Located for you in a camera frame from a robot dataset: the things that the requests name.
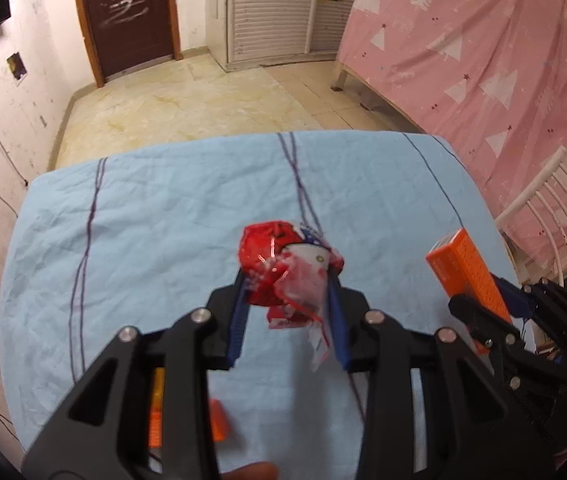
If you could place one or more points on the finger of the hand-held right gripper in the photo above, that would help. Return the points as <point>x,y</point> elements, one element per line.
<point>478,317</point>
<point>513,300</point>

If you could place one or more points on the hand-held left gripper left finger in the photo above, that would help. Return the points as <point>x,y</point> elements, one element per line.
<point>237,325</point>

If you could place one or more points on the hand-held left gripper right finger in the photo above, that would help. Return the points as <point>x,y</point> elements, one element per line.
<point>339,330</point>

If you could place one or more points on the red snack wrapper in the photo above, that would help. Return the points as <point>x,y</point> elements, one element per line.
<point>263,255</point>

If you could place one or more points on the person's left hand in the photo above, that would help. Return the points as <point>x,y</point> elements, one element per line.
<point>253,472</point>

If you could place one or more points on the light blue striped tablecloth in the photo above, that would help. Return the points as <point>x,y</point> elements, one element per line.
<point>163,235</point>

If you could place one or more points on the white slatted chair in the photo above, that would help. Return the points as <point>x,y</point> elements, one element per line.
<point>533,185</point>

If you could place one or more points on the pink tree-print bed curtain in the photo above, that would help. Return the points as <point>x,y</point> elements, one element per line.
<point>463,35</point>

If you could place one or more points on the dark brown door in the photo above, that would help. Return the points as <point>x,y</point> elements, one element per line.
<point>128,35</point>

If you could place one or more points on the white louvered wardrobe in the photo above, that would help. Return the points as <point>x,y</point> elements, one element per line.
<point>263,10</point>

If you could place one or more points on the white bed frame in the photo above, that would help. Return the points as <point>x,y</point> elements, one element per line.
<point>343,75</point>

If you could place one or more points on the wall socket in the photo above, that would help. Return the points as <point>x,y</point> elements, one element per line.
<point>17,66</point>

